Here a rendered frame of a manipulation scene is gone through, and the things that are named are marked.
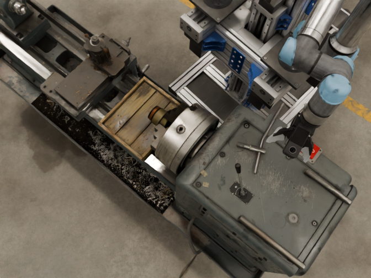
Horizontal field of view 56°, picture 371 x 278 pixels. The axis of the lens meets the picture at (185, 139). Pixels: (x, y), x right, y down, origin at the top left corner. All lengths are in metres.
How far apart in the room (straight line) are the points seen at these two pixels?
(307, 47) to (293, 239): 0.69
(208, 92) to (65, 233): 1.45
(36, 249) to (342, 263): 2.14
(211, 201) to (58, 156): 1.71
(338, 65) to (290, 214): 0.59
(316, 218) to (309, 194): 0.09
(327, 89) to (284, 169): 0.50
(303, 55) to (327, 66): 0.07
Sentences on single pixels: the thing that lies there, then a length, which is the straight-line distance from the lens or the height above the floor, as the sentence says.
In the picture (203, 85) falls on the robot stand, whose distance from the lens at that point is 2.68.
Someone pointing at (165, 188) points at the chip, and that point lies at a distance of 2.04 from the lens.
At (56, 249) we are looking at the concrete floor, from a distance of 2.71.
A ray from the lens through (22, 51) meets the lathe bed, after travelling 2.21.
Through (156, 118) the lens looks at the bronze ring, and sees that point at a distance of 1.58.
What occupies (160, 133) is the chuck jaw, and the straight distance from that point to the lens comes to 1.57.
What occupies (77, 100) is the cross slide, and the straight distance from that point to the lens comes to 1.84.
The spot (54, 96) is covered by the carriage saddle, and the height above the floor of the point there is 0.92.
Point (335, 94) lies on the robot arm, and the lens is 1.02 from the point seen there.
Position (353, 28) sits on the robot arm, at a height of 1.52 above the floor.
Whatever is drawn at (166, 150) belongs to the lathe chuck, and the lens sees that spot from 1.47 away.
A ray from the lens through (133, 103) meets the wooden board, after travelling 1.88.
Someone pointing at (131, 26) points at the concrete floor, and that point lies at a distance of 3.24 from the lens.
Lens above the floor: 2.58
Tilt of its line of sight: 71 degrees down
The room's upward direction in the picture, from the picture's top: 5 degrees clockwise
